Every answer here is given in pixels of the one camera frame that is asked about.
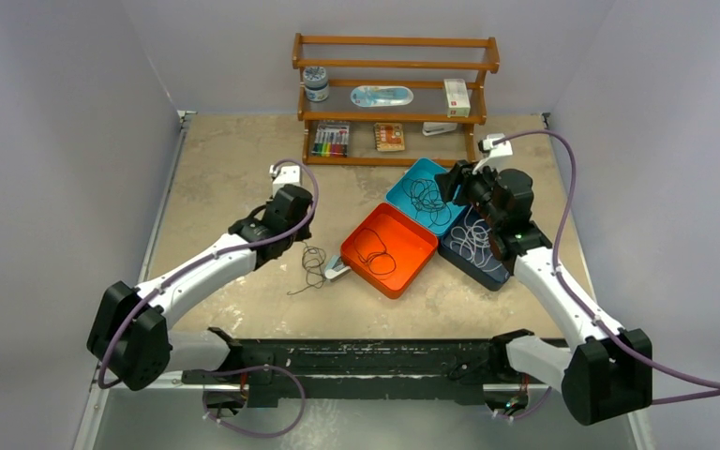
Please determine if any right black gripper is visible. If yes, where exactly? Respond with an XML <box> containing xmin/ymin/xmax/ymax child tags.
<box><xmin>434</xmin><ymin>157</ymin><xmax>505</xmax><ymax>229</ymax></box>

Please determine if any light blue tray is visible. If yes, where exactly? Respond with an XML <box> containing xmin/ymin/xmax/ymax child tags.
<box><xmin>385</xmin><ymin>158</ymin><xmax>466</xmax><ymax>238</ymax></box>

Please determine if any white cable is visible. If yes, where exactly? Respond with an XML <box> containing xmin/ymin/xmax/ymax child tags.
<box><xmin>448</xmin><ymin>217</ymin><xmax>504</xmax><ymax>275</ymax></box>

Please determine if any orange tray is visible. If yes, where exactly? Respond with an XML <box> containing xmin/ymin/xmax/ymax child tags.
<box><xmin>340</xmin><ymin>202</ymin><xmax>438</xmax><ymax>299</ymax></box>

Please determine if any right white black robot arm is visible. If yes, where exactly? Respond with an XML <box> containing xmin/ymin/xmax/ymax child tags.
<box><xmin>435</xmin><ymin>160</ymin><xmax>653</xmax><ymax>426</ymax></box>

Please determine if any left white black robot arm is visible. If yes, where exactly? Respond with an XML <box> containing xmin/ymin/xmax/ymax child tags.
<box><xmin>86</xmin><ymin>184</ymin><xmax>317</xmax><ymax>391</ymax></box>

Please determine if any dark blue tray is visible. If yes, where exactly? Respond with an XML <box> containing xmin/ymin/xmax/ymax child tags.
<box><xmin>438</xmin><ymin>206</ymin><xmax>510</xmax><ymax>292</ymax></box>

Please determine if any orange snack packet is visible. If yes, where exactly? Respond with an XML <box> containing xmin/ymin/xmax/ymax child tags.
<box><xmin>373</xmin><ymin>122</ymin><xmax>406</xmax><ymax>153</ymax></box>

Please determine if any white red small box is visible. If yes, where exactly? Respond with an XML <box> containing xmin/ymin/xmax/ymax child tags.
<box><xmin>443</xmin><ymin>79</ymin><xmax>471</xmax><ymax>117</ymax></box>

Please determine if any wooden shelf rack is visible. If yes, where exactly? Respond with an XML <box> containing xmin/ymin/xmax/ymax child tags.
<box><xmin>292</xmin><ymin>33</ymin><xmax>501</xmax><ymax>167</ymax></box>

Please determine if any marker pen pack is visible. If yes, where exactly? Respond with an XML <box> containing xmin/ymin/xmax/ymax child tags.
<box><xmin>309</xmin><ymin>121</ymin><xmax>351</xmax><ymax>158</ymax></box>

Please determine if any blue oval blister pack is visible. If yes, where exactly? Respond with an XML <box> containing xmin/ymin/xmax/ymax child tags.
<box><xmin>350</xmin><ymin>85</ymin><xmax>414</xmax><ymax>108</ymax></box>

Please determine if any white blue jar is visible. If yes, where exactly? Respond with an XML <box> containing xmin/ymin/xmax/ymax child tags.
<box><xmin>302</xmin><ymin>66</ymin><xmax>329</xmax><ymax>102</ymax></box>

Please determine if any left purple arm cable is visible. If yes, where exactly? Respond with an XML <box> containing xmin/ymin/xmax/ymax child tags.
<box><xmin>97</xmin><ymin>158</ymin><xmax>321</xmax><ymax>391</ymax></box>

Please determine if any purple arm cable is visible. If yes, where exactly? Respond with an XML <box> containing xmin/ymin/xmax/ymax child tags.
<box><xmin>97</xmin><ymin>158</ymin><xmax>321</xmax><ymax>391</ymax></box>
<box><xmin>496</xmin><ymin>129</ymin><xmax>720</xmax><ymax>406</ymax></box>

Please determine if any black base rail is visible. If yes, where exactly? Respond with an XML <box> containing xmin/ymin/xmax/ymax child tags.
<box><xmin>167</xmin><ymin>337</ymin><xmax>522</xmax><ymax>408</ymax></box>

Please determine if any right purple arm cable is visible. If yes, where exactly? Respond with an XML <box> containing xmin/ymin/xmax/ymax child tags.
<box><xmin>496</xmin><ymin>129</ymin><xmax>720</xmax><ymax>406</ymax></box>

